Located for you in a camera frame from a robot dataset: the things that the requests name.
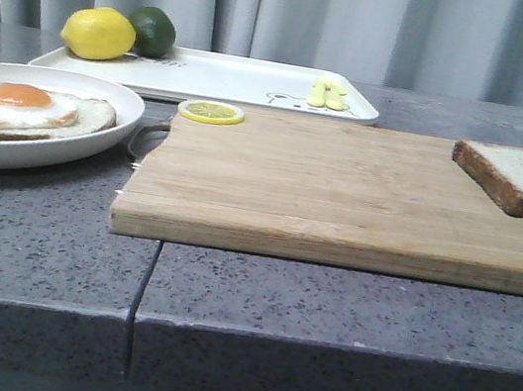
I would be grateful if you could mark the white bear print tray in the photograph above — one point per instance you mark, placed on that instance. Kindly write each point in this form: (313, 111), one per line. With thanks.
(196, 74)

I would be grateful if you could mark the bottom bread slice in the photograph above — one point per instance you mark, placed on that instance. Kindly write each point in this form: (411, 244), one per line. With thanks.
(94, 115)

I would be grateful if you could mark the wooden cutting board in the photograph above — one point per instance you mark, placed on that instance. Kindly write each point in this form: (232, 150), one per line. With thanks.
(324, 192)

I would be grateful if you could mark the lemon slice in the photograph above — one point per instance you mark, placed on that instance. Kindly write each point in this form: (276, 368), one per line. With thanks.
(211, 112)

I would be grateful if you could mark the yellow plastic fork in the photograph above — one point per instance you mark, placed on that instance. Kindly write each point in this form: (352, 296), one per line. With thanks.
(318, 93)

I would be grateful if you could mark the yellow plastic knife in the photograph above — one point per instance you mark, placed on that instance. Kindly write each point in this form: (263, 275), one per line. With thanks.
(335, 93)

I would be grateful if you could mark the green lime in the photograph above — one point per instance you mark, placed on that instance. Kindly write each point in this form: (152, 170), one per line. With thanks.
(155, 31)

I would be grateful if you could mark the yellow lemon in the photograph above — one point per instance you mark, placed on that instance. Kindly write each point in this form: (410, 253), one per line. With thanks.
(98, 33)

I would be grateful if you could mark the fried egg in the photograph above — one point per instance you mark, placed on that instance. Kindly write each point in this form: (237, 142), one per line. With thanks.
(28, 107)

